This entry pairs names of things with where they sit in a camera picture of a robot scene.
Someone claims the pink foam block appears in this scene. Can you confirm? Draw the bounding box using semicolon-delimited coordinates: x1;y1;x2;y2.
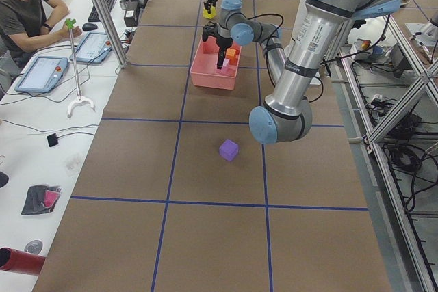
221;58;229;72

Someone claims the yellow foam block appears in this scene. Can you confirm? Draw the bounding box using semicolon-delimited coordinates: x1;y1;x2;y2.
203;6;216;19

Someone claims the orange foam block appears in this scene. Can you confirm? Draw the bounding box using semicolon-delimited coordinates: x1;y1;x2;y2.
225;48;238;65

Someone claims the purple foam block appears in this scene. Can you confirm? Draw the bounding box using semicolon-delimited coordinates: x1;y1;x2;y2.
219;139;239;161

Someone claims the pink plastic bin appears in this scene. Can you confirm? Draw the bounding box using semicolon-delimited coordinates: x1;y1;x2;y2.
190;36;242;90

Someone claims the black power adapter box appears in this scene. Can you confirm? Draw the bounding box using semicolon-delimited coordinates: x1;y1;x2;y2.
124;1;139;27

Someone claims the far teach pendant tablet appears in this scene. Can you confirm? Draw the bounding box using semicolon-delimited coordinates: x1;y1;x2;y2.
75;31;112;64

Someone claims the teach pendant tablet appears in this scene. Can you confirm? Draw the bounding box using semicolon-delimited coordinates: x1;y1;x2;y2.
14;56;69;93
75;31;112;64

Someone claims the black computer mouse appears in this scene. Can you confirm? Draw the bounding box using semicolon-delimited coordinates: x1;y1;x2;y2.
82;22;99;31

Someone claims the metal reacher grabber stick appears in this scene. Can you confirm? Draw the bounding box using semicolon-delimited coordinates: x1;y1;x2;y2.
65;18;95;118

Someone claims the grey emergency stop box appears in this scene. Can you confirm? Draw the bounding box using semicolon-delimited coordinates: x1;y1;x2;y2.
350;39;385;62

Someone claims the near teach pendant tablet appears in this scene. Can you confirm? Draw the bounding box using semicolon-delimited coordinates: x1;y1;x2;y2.
14;56;69;93

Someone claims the seated person dark shirt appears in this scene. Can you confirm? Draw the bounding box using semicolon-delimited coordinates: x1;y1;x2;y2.
1;0;82;68

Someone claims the small black square puck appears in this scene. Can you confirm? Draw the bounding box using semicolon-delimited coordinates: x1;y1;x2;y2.
47;133;59;148

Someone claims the grey pink cloth pouch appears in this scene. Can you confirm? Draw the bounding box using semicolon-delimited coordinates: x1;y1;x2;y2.
21;185;62;215

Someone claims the round metal disc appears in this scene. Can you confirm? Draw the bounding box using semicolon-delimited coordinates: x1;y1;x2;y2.
23;239;43;255

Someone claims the red cylinder bottle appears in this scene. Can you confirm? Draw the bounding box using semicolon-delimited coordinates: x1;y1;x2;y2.
1;248;46;276

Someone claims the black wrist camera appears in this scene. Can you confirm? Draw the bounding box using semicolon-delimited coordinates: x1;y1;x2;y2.
202;21;218;42

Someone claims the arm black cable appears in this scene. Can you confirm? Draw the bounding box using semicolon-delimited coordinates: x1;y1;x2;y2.
246;13;326;103

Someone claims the aluminium frame post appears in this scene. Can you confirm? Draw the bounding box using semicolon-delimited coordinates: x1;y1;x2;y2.
92;0;127;69

